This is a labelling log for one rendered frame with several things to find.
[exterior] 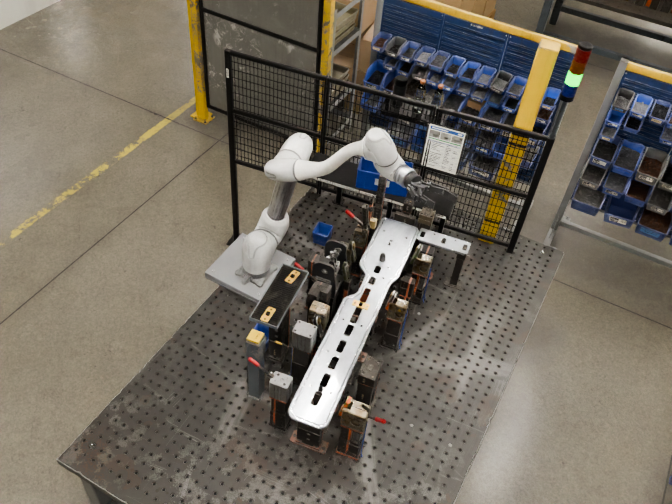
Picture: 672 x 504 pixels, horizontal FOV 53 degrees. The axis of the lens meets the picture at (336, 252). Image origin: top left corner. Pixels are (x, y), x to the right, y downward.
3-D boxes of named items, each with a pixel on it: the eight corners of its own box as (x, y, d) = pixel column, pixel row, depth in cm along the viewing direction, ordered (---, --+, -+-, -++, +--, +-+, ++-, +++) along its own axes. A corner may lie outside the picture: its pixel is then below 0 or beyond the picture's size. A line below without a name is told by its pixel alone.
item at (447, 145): (456, 176, 385) (468, 132, 363) (419, 165, 389) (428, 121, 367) (457, 174, 386) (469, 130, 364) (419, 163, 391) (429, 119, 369)
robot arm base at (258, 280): (229, 278, 372) (229, 271, 367) (252, 254, 385) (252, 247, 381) (256, 293, 366) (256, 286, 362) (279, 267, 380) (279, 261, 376)
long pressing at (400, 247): (331, 434, 283) (331, 432, 282) (282, 415, 287) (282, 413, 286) (420, 228, 375) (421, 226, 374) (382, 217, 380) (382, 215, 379)
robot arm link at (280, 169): (289, 165, 310) (300, 148, 319) (256, 166, 318) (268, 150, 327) (298, 188, 318) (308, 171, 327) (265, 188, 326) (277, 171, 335)
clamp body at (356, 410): (360, 464, 305) (369, 423, 279) (330, 452, 308) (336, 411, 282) (368, 445, 312) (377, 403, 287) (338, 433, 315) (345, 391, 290)
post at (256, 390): (260, 401, 324) (259, 347, 292) (246, 396, 325) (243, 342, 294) (267, 389, 329) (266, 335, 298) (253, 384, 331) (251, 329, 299)
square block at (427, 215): (422, 263, 397) (432, 218, 371) (409, 259, 398) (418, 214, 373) (425, 254, 402) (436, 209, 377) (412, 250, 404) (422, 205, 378)
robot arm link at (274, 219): (249, 242, 379) (265, 217, 393) (274, 255, 378) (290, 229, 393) (276, 144, 321) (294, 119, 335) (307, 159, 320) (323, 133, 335)
